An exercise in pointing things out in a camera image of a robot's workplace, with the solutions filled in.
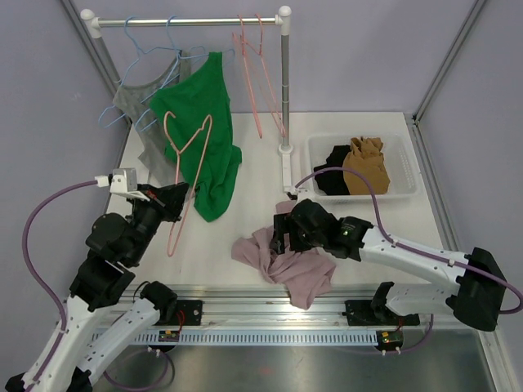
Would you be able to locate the pink hanger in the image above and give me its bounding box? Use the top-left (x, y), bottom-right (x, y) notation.
top-left (233, 15), bottom-right (263, 140)
top-left (162, 111), bottom-right (214, 258)
top-left (255, 13), bottom-right (287, 137)

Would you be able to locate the mustard brown tank top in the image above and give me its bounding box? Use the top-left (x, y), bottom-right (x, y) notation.
top-left (342, 136), bottom-right (390, 194)

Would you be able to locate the white slotted cable duct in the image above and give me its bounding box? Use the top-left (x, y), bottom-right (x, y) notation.
top-left (85, 328), bottom-right (379, 346)

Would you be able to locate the metal clothes rack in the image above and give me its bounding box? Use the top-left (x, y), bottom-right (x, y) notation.
top-left (80, 6), bottom-right (296, 192)

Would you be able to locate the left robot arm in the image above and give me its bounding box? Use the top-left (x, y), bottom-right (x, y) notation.
top-left (5, 182), bottom-right (189, 391)

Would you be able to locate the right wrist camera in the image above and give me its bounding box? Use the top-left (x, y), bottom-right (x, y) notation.
top-left (286, 187), bottom-right (300, 201)

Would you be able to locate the black tank top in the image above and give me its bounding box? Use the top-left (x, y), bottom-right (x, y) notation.
top-left (314, 145), bottom-right (351, 196)

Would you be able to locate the mauve pink tank top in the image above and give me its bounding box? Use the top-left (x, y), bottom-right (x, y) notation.
top-left (231, 226), bottom-right (336, 310)

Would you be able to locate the aluminium front rail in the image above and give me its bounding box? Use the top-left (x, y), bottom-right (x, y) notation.
top-left (110, 285), bottom-right (446, 327)

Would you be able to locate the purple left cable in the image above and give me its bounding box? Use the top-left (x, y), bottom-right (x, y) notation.
top-left (21, 179), bottom-right (99, 327)

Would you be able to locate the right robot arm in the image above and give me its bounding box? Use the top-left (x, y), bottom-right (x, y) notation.
top-left (270, 199), bottom-right (506, 332)

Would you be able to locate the blue hanger left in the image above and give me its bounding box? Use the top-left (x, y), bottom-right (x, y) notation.
top-left (97, 16), bottom-right (183, 128)

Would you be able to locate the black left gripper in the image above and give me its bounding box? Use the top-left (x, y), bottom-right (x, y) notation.
top-left (127, 181), bottom-right (190, 265)

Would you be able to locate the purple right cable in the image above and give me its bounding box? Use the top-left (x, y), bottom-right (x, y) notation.
top-left (295, 169), bottom-right (523, 315)

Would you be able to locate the purple cable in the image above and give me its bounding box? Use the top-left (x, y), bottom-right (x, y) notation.
top-left (295, 169), bottom-right (523, 315)
top-left (21, 179), bottom-right (99, 327)

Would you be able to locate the white plastic laundry basket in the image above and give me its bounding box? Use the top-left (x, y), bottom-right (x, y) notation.
top-left (305, 133), bottom-right (420, 203)

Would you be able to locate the green tank top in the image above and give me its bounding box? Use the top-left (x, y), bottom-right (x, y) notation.
top-left (150, 52), bottom-right (242, 222)

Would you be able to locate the grey tank top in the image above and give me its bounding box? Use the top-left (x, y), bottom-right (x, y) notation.
top-left (113, 56), bottom-right (191, 186)

